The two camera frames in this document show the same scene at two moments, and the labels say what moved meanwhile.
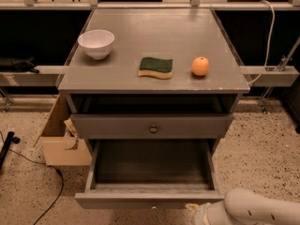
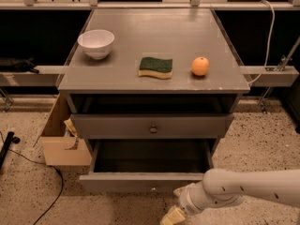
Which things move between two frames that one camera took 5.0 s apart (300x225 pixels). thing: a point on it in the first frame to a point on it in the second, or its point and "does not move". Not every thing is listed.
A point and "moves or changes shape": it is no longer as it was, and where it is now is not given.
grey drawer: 151,126 does not move
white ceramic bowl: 97,43 does not move
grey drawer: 149,173 moves or changes shape
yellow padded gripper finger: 193,207 to 178,191
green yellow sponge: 161,68 does not move
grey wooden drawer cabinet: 154,61 does not move
